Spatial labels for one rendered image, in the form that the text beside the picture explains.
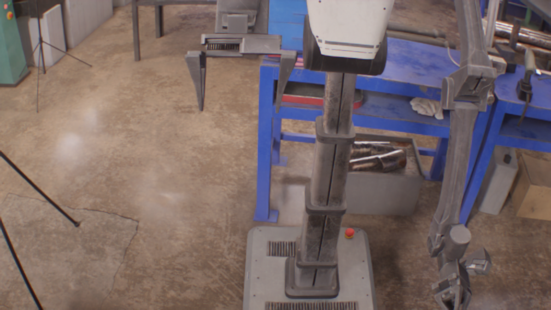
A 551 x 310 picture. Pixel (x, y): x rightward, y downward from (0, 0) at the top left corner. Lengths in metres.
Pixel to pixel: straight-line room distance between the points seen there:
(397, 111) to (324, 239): 0.78
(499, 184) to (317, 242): 1.39
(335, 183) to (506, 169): 1.41
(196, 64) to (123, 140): 2.50
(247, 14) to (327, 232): 1.11
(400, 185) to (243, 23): 1.96
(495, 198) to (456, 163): 1.71
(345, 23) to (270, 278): 1.07
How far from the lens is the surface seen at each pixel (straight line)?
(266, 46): 0.57
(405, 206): 2.50
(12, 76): 4.34
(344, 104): 1.26
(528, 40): 3.65
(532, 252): 2.70
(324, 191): 1.42
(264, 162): 2.17
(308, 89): 2.13
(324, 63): 1.16
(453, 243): 1.00
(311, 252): 1.60
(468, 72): 0.90
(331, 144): 1.31
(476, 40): 0.93
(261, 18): 0.57
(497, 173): 2.59
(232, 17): 0.51
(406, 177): 2.36
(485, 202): 2.72
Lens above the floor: 1.68
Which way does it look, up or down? 36 degrees down
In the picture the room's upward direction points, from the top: 3 degrees clockwise
